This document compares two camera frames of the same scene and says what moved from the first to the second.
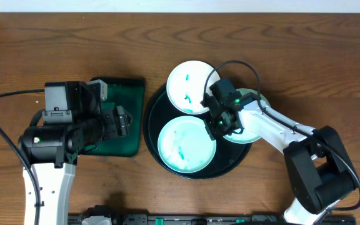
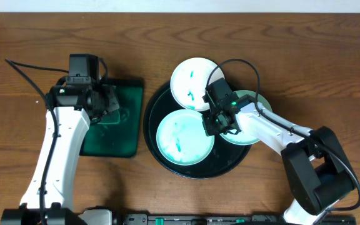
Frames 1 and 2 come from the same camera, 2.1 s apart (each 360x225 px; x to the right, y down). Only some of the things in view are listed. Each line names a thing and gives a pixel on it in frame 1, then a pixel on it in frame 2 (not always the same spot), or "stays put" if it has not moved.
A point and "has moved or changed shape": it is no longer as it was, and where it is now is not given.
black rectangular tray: x=128 y=92 stays put
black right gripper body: x=218 y=127 stays put
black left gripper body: x=119 y=121 → x=110 y=102
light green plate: x=241 y=137 stays put
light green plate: x=185 y=144 has moved or changed shape
